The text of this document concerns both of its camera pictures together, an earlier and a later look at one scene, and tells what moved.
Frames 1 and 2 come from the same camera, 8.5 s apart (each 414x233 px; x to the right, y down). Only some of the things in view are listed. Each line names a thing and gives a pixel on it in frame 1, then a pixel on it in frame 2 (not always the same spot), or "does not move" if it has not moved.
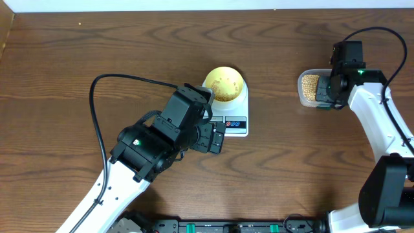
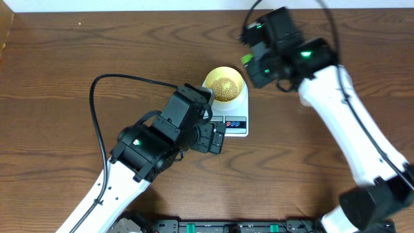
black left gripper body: (202, 143) does not move
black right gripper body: (324, 90) -> (262, 72)
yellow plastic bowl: (227, 83) does not move
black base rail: (135, 222) does not move
